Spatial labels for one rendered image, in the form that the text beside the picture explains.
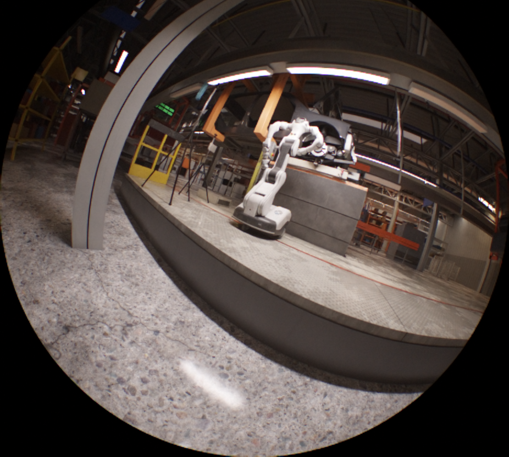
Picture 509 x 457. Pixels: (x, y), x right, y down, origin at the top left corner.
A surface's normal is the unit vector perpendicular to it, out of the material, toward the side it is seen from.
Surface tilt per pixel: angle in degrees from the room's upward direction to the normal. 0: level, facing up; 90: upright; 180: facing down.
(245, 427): 0
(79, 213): 90
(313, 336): 90
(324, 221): 90
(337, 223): 90
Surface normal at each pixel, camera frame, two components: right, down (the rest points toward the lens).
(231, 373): 0.35, -0.94
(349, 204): -0.46, -0.15
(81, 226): 0.82, 0.31
